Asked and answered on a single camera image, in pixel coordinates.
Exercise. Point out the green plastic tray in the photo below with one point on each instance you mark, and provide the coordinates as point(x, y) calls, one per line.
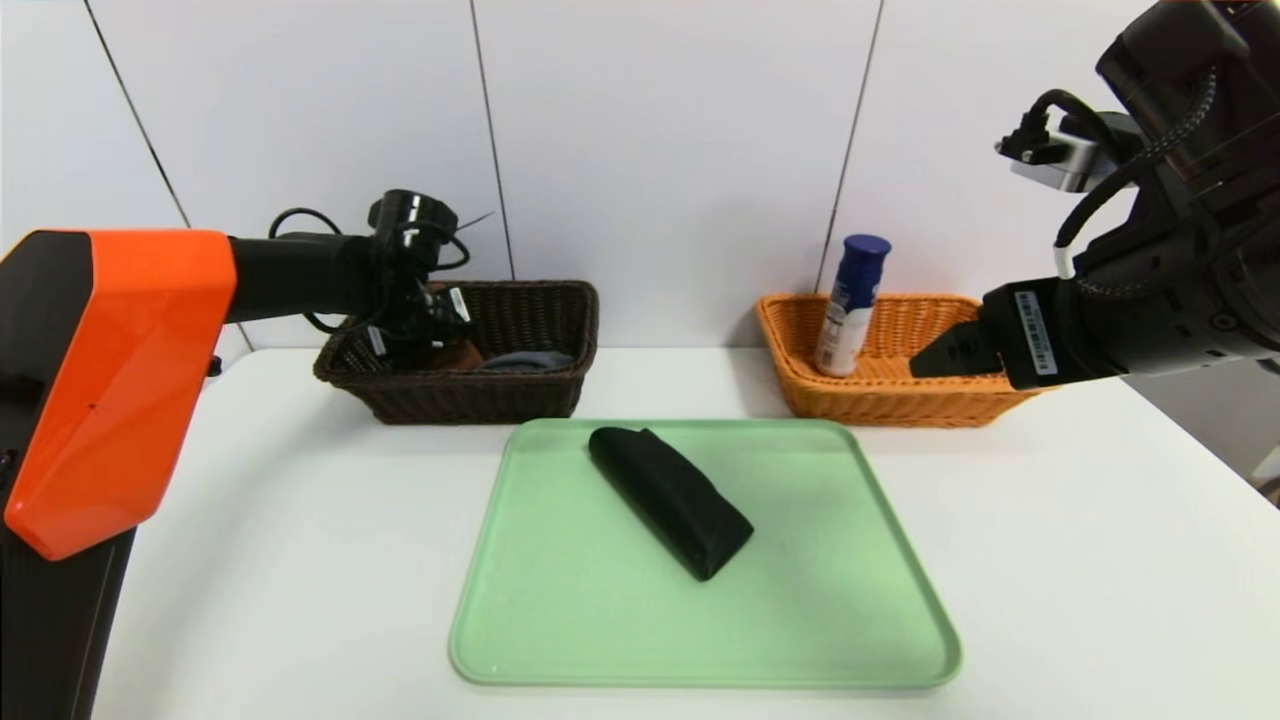
point(800, 600)

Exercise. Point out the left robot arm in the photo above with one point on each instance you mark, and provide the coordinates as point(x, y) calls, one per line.
point(120, 380)

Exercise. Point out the orange wicker basket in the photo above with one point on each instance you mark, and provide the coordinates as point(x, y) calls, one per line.
point(880, 400)

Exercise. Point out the black soft glasses case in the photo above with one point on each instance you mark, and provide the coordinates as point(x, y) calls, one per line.
point(670, 500)

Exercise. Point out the dark brown wicker basket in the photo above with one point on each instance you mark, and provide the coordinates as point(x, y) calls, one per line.
point(480, 400)

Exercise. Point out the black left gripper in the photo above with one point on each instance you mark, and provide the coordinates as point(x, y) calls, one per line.
point(440, 322)

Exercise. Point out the brown towel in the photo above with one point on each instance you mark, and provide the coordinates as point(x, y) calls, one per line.
point(462, 357)

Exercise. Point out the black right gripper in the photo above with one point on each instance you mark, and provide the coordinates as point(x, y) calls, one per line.
point(1030, 335)

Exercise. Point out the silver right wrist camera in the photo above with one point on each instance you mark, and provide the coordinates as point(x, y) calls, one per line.
point(1080, 160)

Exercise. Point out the blue capped white bottle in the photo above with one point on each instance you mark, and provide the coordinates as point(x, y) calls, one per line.
point(850, 300)

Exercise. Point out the grey towel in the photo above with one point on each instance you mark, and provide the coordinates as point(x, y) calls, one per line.
point(525, 362)

